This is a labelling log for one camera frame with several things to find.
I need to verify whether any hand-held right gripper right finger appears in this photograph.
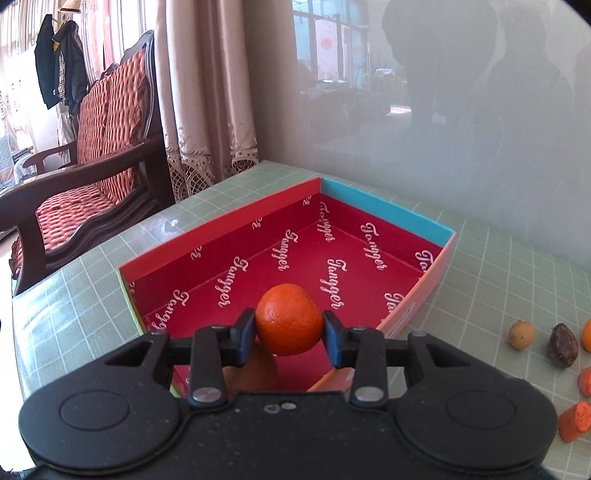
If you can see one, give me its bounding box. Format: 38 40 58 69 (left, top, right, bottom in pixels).
322 310 467 409

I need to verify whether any dark wooden armchair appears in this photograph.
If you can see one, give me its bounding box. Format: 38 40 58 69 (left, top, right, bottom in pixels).
0 30 177 296

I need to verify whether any black hanging jacket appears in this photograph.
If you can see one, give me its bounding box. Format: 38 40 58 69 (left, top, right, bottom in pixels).
34 14 61 110

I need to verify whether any beige lace-trimmed curtain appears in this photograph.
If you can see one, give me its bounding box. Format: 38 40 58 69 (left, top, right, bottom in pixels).
152 0 296 204

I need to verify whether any dark jacket with plaid lining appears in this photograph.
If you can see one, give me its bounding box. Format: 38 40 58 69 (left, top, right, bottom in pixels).
52 18 89 118

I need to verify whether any green grid table cover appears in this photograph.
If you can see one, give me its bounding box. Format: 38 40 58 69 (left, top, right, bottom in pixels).
11 159 591 480

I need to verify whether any tan longan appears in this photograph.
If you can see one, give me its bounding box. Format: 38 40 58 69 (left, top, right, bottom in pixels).
509 320 536 352

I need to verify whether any red printed cardboard box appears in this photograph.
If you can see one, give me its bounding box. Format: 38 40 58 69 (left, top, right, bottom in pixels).
117 176 458 398

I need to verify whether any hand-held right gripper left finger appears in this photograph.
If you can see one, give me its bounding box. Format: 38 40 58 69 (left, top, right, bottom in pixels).
104 308 257 409

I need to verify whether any red patterned chair cushion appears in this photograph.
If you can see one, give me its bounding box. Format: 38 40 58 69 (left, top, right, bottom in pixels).
9 48 155 278

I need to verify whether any dark brown date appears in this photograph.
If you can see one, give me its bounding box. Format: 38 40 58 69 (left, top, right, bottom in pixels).
547 323 579 369

